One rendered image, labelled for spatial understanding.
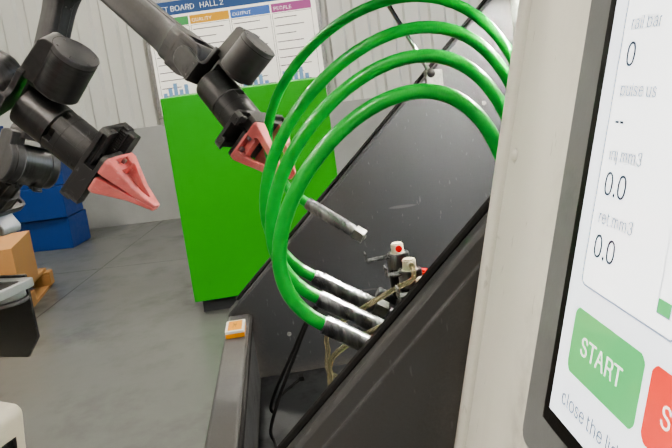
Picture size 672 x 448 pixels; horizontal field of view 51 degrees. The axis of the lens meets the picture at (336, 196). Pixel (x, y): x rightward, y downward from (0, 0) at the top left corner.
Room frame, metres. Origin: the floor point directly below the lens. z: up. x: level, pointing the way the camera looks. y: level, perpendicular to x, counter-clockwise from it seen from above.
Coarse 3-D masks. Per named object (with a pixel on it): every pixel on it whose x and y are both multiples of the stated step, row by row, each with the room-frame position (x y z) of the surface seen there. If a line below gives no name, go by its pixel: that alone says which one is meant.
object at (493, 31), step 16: (384, 0) 0.94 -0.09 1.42; (400, 0) 0.94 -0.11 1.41; (416, 0) 0.93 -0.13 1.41; (432, 0) 0.92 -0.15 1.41; (448, 0) 0.92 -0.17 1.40; (352, 16) 0.96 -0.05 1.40; (480, 16) 0.90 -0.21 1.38; (320, 32) 0.97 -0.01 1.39; (496, 32) 0.90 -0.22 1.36; (304, 48) 0.98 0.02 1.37; (288, 80) 0.99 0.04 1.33; (272, 96) 1.00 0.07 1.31; (272, 112) 1.00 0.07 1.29; (272, 128) 1.01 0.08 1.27
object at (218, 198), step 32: (192, 96) 4.12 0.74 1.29; (256, 96) 4.15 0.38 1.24; (288, 96) 4.16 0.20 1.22; (320, 96) 4.17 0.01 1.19; (192, 128) 4.12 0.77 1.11; (320, 128) 4.17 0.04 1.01; (192, 160) 4.12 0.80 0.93; (224, 160) 4.13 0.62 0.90; (192, 192) 4.11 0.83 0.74; (224, 192) 4.13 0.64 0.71; (256, 192) 4.14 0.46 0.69; (320, 192) 4.17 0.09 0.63; (192, 224) 4.11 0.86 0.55; (224, 224) 4.12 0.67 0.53; (256, 224) 4.14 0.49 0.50; (192, 256) 4.11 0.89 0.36; (224, 256) 4.12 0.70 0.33; (256, 256) 4.14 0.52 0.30; (224, 288) 4.12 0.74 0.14
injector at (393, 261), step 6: (408, 252) 0.87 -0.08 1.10; (390, 258) 0.87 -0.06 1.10; (396, 258) 0.86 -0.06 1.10; (402, 258) 0.86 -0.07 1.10; (390, 264) 0.87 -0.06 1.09; (396, 264) 0.86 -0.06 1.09; (390, 270) 0.87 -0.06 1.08; (396, 270) 0.87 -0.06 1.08; (390, 282) 0.88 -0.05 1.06; (396, 282) 0.87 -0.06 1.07; (378, 288) 0.88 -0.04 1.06; (378, 294) 0.87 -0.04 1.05; (390, 300) 0.87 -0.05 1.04; (396, 300) 0.87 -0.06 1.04
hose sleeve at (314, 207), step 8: (312, 200) 0.99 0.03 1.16; (304, 208) 0.99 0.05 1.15; (312, 208) 0.99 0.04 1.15; (320, 208) 0.98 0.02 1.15; (328, 208) 0.99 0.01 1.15; (320, 216) 0.98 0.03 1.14; (328, 216) 0.98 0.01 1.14; (336, 216) 0.98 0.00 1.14; (336, 224) 0.98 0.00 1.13; (344, 224) 0.97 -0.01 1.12; (352, 224) 0.97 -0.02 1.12; (344, 232) 0.98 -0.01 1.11; (352, 232) 0.97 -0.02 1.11
